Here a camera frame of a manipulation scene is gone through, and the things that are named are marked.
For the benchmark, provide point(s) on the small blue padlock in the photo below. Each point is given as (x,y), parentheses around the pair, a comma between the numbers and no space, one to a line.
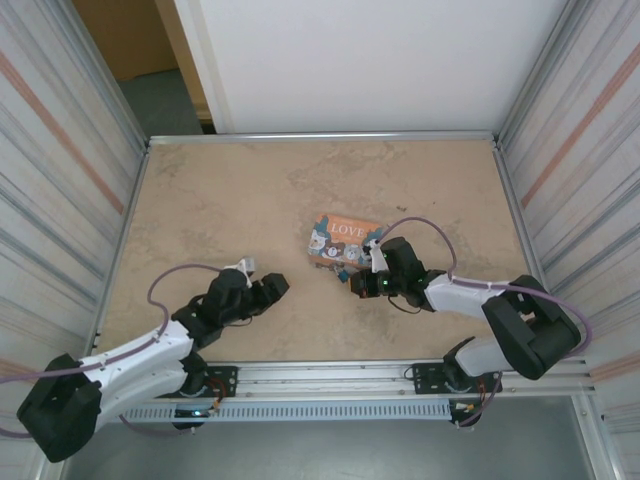
(343,275)

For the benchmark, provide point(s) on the orange LOVE bear box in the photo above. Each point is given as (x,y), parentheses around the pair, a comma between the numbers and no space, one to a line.
(340,240)

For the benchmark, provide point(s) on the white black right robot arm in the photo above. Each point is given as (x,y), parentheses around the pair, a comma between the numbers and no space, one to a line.
(460,295)

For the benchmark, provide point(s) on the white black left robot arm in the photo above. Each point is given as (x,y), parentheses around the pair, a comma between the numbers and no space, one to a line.
(130,350)

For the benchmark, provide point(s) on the aluminium table side bar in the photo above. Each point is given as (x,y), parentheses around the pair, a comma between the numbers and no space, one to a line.
(125,240)
(528,240)

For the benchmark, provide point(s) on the brown board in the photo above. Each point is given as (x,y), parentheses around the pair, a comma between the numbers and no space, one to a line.
(125,35)

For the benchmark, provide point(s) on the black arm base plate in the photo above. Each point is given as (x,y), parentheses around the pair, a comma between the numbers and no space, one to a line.
(227,375)
(425,380)

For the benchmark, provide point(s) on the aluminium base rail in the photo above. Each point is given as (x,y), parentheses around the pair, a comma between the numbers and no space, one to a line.
(325,375)

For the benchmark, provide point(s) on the aluminium table frame bar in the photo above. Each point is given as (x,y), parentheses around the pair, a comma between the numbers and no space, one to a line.
(325,137)

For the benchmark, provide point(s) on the white door frame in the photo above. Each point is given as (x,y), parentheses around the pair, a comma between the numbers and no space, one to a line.
(207,75)

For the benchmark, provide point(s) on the aluminium frame post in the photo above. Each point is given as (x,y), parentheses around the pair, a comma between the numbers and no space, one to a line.
(102,75)
(542,75)

